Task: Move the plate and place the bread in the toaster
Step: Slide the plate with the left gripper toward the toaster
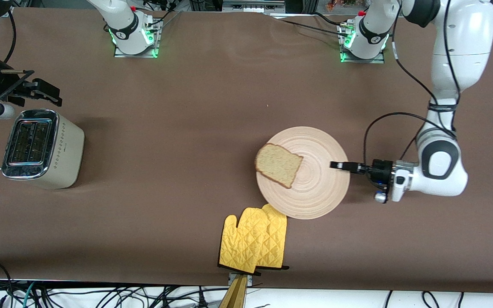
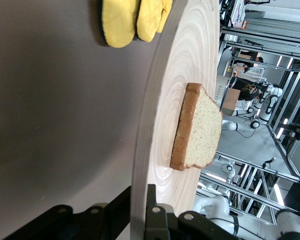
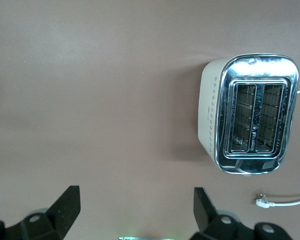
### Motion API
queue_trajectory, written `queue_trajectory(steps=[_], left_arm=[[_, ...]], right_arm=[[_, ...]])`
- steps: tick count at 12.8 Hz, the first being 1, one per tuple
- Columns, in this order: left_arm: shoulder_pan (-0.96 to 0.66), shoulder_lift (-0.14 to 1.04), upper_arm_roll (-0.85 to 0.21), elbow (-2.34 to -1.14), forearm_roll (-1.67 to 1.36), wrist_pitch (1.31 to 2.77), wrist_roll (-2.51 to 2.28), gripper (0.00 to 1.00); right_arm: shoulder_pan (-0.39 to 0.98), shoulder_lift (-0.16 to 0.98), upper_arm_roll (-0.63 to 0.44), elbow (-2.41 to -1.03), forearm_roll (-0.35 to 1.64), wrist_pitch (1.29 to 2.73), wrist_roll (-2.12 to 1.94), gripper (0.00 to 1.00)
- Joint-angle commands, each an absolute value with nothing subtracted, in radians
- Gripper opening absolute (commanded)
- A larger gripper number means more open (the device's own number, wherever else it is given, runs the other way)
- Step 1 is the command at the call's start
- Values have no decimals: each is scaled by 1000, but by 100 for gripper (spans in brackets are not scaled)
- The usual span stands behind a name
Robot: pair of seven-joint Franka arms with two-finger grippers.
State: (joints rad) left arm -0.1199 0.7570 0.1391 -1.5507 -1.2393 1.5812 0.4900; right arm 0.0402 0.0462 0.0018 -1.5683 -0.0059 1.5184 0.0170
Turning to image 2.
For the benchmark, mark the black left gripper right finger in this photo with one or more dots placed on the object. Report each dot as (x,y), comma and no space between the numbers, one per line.
(170,227)

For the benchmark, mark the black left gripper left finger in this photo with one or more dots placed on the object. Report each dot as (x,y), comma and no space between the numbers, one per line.
(95,225)

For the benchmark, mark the bread slice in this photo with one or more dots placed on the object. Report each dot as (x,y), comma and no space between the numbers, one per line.
(202,130)

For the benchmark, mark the round wooden plate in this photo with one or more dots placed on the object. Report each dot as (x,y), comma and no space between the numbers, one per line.
(190,62)

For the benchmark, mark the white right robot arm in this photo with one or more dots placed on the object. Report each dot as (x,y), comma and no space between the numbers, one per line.
(220,210)

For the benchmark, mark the cream and chrome toaster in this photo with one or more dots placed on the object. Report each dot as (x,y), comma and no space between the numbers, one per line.
(220,92)

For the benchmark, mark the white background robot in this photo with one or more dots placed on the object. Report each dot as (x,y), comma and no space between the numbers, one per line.
(231,126)

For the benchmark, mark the brown box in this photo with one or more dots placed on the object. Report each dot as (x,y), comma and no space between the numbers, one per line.
(231,102)

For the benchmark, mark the person in black shirt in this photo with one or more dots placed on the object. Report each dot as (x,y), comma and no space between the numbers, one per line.
(245,87)

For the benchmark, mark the yellow quilted oven mitt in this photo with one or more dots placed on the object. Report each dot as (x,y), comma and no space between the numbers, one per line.
(117,25)
(150,22)

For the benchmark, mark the aluminium frame cell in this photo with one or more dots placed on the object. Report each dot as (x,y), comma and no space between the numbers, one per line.
(285,105)

